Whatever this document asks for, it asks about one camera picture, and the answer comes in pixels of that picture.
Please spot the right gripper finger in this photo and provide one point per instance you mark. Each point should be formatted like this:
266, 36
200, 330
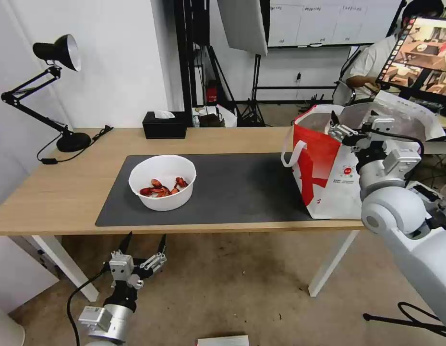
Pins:
339, 130
366, 127

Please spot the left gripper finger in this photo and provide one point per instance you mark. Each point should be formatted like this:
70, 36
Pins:
161, 248
126, 243

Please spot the red and white takeout bag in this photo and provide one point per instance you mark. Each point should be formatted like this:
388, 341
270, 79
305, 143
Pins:
316, 162

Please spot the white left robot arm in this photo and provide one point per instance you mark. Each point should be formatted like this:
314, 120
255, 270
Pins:
111, 320

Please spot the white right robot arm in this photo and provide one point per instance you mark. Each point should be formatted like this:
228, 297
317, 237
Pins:
406, 216

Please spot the office chair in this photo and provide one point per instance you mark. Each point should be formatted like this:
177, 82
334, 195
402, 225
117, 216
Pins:
343, 92

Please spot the red crayfish shell piece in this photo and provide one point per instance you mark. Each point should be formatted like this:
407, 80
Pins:
179, 181
156, 183
165, 191
148, 191

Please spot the white table leg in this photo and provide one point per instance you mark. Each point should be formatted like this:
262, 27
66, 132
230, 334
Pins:
64, 266
332, 263

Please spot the person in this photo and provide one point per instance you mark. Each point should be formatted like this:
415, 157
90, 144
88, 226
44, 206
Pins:
370, 61

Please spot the white round bowl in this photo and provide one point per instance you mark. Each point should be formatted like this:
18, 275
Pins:
165, 169

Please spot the computer monitor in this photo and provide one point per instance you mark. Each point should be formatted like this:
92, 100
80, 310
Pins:
417, 57

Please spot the black tripod stand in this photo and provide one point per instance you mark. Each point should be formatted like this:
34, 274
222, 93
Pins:
257, 93

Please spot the dark grey table mat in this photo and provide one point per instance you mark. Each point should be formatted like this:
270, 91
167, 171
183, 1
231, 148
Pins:
237, 187

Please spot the white cabinet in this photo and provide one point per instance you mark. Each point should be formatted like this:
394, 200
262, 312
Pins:
17, 270

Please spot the white book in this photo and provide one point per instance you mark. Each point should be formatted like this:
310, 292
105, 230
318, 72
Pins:
222, 341

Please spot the whiteboard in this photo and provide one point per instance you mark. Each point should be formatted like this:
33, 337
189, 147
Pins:
316, 21

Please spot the black desk lamp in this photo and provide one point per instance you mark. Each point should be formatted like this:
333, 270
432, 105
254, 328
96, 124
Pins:
69, 140

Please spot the black tissue box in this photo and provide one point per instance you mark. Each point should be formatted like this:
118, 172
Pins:
163, 128

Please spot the white round bin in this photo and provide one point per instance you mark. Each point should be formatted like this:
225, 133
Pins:
6, 326

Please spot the red box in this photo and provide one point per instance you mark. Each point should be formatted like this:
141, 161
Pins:
212, 93

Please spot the white tissue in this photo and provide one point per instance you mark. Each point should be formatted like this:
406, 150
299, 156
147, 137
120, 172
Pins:
164, 114

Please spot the white photo softbox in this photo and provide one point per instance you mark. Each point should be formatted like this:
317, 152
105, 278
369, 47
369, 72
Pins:
244, 25

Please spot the black floor stand base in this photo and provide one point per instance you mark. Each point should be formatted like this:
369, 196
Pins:
406, 319

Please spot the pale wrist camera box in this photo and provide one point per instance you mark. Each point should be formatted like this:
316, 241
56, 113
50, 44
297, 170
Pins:
121, 267
383, 125

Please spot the black metal frame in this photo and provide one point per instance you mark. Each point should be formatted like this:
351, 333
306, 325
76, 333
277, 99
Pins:
190, 54

